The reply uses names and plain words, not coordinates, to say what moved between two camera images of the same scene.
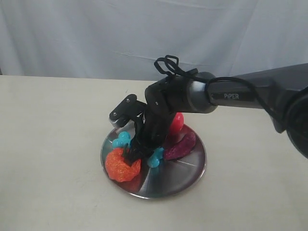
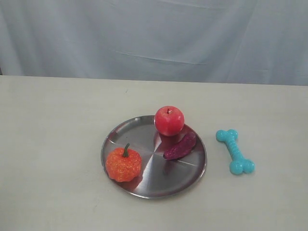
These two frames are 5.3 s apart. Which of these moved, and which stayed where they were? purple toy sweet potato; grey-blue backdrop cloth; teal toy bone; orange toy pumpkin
Moved: teal toy bone
Stayed: purple toy sweet potato; grey-blue backdrop cloth; orange toy pumpkin
